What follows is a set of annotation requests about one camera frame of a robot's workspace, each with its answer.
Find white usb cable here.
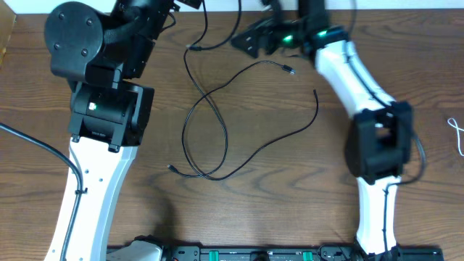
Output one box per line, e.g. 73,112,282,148
447,117,464,157

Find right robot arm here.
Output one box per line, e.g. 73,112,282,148
231,0,413,260

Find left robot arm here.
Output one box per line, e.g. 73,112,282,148
44,0,177,260

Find cardboard box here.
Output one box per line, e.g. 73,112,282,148
0,0,17,64

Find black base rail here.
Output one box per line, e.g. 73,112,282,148
107,244,445,261

